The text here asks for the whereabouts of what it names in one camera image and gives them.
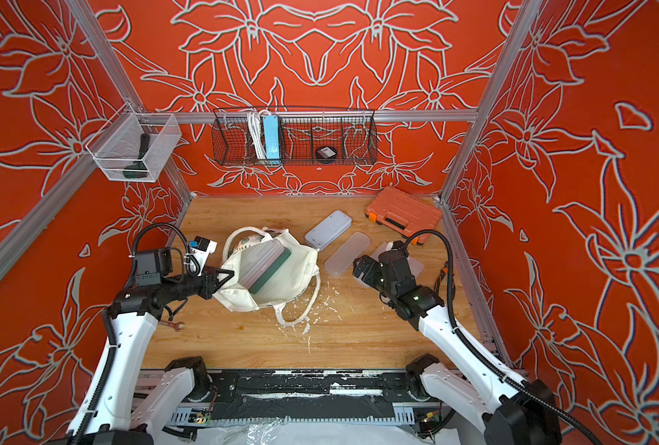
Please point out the light blue power bank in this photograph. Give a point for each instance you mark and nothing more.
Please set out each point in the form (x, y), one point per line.
(271, 136)

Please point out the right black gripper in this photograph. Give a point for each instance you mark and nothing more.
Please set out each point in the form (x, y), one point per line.
(372, 276)

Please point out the dark green flashlight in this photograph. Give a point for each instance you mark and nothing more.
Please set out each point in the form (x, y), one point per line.
(138, 169)

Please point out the orange handled pliers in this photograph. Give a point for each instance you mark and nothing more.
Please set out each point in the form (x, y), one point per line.
(448, 275)

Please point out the black wire wall basket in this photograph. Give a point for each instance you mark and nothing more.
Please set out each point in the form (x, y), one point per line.
(238, 136)

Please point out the clear plastic wall bin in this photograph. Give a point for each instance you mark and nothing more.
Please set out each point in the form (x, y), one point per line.
(116, 144)

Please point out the translucent frosted pencil case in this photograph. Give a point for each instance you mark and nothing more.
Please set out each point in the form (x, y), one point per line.
(343, 258)

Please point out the orange plastic tool case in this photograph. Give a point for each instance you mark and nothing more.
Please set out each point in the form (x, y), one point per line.
(402, 212)

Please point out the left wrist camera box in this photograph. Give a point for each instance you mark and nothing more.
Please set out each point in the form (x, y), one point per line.
(151, 266)

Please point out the green edged case in bag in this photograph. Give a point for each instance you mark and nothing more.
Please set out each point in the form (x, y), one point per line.
(260, 262)

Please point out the white printed canvas tote bag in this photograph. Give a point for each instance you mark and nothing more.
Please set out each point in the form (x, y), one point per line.
(286, 286)

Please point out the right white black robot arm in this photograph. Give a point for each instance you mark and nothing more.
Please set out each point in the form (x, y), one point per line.
(503, 405)

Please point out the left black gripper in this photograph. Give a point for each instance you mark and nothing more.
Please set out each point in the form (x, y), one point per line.
(209, 278)

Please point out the small metal wrench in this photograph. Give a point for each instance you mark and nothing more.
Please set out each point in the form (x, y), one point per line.
(176, 326)

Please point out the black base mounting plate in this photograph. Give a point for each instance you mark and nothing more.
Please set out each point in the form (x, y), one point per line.
(354, 396)

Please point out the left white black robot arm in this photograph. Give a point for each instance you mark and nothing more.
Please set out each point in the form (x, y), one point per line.
(107, 415)

